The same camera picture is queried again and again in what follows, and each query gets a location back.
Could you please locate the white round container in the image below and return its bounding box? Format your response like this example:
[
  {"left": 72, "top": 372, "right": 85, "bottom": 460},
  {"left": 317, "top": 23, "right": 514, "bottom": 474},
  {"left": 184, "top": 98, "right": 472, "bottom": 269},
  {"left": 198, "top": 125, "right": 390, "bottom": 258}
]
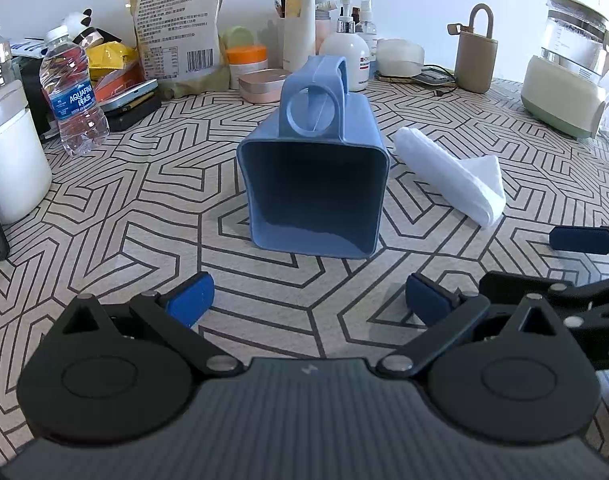
[{"left": 376, "top": 38, "right": 425, "bottom": 78}]

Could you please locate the white pump bottle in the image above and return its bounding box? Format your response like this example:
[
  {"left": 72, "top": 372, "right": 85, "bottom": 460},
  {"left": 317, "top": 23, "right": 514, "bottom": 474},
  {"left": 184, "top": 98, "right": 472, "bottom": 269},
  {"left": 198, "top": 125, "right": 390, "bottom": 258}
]
[{"left": 321, "top": 0, "right": 371, "bottom": 93}]

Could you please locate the blue plastic container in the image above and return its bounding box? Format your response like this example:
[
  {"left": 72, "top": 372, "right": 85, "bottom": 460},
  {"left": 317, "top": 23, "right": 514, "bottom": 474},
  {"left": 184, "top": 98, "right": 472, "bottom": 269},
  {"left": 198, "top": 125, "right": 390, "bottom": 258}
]
[{"left": 236, "top": 55, "right": 391, "bottom": 260}]

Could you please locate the blue white packet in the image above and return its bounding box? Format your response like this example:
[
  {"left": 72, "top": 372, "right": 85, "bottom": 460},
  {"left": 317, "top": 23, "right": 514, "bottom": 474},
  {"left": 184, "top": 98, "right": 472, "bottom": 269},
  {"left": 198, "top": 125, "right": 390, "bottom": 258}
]
[{"left": 9, "top": 37, "right": 50, "bottom": 59}]

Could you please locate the yellow packet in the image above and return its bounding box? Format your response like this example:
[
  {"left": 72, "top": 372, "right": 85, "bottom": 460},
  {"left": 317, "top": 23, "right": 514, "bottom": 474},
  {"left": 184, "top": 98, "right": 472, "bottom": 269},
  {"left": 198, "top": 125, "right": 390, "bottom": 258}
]
[{"left": 87, "top": 41, "right": 138, "bottom": 81}]

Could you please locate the beige loop handle bottle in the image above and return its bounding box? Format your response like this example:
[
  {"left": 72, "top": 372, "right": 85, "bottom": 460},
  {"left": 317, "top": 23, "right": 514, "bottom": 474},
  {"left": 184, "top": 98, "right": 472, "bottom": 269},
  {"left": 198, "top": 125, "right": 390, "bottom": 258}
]
[{"left": 447, "top": 3, "right": 499, "bottom": 93}]

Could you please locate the white pen cup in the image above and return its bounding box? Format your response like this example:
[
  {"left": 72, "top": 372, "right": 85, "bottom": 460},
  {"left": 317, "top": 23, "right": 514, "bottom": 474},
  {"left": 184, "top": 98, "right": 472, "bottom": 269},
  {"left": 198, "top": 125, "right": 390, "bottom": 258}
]
[{"left": 265, "top": 16, "right": 286, "bottom": 70}]

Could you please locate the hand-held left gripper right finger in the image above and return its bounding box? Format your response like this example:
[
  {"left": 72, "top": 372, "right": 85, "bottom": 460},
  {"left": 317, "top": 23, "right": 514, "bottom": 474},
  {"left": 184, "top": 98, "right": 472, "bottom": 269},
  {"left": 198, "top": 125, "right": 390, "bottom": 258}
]
[{"left": 377, "top": 272, "right": 570, "bottom": 378}]

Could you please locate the silver tin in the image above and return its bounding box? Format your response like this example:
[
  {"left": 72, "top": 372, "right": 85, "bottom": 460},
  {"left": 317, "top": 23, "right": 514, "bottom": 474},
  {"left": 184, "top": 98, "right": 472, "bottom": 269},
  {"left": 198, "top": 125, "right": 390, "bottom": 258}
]
[{"left": 97, "top": 79, "right": 158, "bottom": 112}]

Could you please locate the orange lid jar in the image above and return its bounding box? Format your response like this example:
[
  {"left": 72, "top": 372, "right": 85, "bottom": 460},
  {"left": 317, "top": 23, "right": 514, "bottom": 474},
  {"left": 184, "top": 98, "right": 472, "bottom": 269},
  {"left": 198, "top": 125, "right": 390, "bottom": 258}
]
[{"left": 226, "top": 45, "right": 268, "bottom": 90}]

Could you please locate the large printed food bag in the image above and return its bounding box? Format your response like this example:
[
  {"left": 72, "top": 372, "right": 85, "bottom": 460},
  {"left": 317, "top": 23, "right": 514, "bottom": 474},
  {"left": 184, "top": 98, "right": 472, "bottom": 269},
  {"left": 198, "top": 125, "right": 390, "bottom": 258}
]
[{"left": 118, "top": 0, "right": 234, "bottom": 98}]

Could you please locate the dark box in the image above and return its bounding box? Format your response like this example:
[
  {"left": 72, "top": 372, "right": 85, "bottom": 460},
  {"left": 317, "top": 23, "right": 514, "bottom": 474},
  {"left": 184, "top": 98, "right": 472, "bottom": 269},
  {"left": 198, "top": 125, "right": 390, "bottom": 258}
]
[{"left": 18, "top": 55, "right": 60, "bottom": 142}]

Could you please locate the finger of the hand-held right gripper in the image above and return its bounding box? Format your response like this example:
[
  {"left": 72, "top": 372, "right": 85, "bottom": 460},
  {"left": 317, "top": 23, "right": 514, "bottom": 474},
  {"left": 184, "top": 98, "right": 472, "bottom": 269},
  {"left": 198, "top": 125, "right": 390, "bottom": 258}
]
[
  {"left": 479, "top": 270, "right": 609, "bottom": 328},
  {"left": 549, "top": 224, "right": 609, "bottom": 262}
]

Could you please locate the clear spray bottle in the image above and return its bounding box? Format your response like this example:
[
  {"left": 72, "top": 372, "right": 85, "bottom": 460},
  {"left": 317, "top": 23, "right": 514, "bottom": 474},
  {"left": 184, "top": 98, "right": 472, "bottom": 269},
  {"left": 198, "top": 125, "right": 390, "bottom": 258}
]
[{"left": 357, "top": 0, "right": 380, "bottom": 53}]

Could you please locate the labelled water bottle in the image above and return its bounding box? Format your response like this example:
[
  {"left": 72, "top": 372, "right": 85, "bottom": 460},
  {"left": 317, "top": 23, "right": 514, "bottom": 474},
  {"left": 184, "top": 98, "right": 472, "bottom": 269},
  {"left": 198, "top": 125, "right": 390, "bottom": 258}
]
[{"left": 38, "top": 25, "right": 110, "bottom": 157}]

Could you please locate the pink case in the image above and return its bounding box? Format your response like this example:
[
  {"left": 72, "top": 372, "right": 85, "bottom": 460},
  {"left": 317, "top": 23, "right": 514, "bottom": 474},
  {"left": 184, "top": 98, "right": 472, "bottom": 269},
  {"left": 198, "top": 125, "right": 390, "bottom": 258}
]
[{"left": 238, "top": 68, "right": 291, "bottom": 105}]

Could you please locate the panda toy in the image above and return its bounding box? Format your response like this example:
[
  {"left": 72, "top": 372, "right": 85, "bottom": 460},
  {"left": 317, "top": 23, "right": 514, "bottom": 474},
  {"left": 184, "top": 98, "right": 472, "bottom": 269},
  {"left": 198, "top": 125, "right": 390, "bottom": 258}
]
[{"left": 62, "top": 8, "right": 104, "bottom": 49}]

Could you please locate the white cloth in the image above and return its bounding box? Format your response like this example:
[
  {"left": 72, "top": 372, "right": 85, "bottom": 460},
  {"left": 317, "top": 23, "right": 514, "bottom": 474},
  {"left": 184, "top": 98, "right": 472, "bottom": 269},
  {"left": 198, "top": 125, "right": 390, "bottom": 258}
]
[{"left": 393, "top": 126, "right": 507, "bottom": 229}]

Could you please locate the geometric patterned tablecloth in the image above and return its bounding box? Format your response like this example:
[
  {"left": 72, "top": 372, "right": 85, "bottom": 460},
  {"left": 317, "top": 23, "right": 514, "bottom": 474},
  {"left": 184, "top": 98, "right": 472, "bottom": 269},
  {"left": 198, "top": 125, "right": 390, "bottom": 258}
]
[{"left": 0, "top": 77, "right": 609, "bottom": 466}]

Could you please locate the white tube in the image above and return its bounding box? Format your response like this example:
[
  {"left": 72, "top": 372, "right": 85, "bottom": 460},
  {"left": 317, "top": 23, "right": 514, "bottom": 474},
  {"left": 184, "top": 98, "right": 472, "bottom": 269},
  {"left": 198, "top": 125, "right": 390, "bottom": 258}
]
[{"left": 283, "top": 0, "right": 317, "bottom": 72}]

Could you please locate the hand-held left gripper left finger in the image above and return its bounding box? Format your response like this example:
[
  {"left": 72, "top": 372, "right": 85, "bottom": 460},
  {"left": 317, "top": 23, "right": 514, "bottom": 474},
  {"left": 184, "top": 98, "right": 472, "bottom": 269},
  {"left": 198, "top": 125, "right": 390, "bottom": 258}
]
[{"left": 49, "top": 271, "right": 245, "bottom": 376}]

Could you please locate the large white jar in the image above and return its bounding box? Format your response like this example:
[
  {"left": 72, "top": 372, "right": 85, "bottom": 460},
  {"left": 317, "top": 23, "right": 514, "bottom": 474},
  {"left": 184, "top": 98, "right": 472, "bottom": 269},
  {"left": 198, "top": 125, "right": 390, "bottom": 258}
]
[{"left": 0, "top": 79, "right": 52, "bottom": 226}]

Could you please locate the black flat box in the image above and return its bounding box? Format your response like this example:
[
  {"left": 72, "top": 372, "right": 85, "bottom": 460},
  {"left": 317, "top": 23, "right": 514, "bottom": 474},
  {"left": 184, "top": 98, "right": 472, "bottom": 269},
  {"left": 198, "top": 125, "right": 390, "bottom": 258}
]
[{"left": 104, "top": 95, "right": 161, "bottom": 132}]

